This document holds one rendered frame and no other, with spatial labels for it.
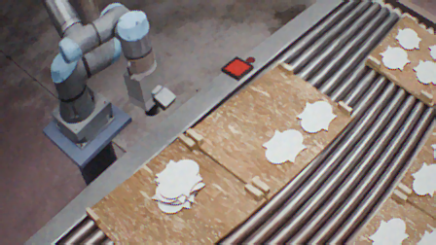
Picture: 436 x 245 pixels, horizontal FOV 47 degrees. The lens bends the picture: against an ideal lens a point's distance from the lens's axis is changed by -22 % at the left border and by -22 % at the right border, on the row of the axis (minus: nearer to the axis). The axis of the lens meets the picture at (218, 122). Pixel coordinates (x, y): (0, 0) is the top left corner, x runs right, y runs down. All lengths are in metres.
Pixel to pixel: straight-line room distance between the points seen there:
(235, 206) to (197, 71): 1.83
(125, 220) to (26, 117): 1.97
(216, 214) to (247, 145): 0.25
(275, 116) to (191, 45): 1.79
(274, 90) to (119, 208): 0.63
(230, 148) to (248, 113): 0.14
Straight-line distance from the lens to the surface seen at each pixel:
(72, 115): 1.96
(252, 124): 1.85
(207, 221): 1.66
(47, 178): 3.16
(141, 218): 1.69
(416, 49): 2.20
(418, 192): 1.70
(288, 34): 2.19
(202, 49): 3.56
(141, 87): 1.50
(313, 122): 1.84
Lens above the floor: 2.31
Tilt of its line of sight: 47 degrees down
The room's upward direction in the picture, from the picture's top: 9 degrees counter-clockwise
